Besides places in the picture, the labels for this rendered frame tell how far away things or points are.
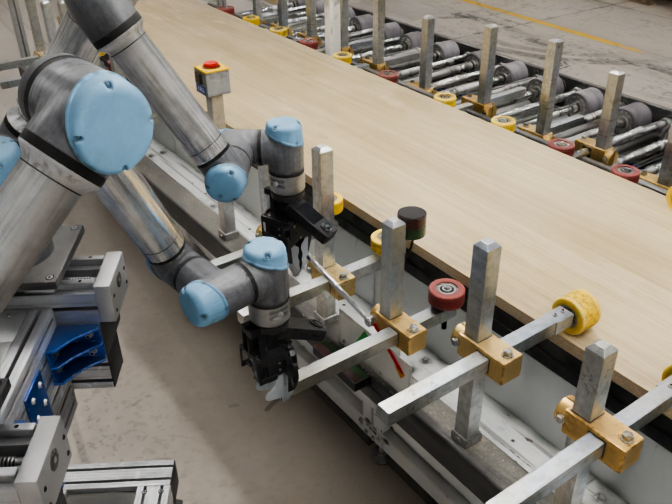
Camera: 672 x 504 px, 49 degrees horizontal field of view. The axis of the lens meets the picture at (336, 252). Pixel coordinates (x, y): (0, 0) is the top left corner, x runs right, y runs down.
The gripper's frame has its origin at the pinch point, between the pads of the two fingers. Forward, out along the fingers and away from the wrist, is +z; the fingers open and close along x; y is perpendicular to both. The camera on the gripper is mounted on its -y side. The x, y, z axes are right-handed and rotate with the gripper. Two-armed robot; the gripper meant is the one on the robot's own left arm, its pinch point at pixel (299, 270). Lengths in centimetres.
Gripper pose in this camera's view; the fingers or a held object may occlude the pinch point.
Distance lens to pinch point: 166.8
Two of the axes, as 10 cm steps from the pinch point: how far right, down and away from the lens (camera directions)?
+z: 0.1, 8.5, 5.3
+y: -8.3, -2.9, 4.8
